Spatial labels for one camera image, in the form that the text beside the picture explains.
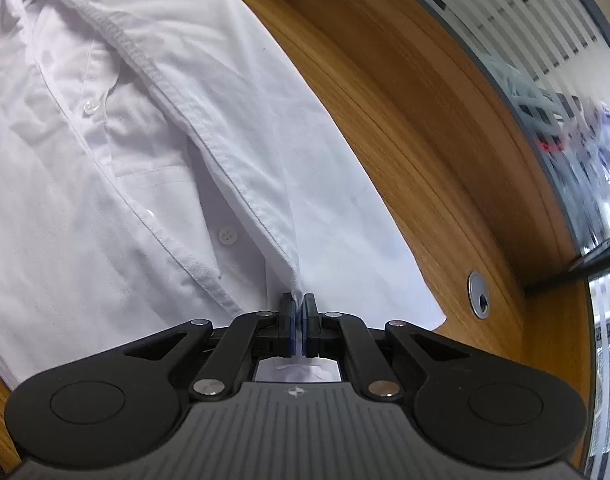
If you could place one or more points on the long frosted striped glass partition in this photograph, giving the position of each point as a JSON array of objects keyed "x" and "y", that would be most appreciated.
[{"x": 510, "y": 25}]

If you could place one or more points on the striped glass partition by window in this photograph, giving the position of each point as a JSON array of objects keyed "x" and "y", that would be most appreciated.
[{"x": 607, "y": 360}]

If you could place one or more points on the white plastic bag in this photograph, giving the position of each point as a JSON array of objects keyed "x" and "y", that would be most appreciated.
[{"x": 607, "y": 130}]

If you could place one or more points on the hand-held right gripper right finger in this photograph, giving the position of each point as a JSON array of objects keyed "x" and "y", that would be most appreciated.
[{"x": 305, "y": 330}]

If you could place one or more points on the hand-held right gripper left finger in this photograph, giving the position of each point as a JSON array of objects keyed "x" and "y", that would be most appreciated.
[{"x": 291, "y": 330}]

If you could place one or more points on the white button-up shirt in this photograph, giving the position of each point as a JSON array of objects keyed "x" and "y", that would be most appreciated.
[{"x": 135, "y": 160}]

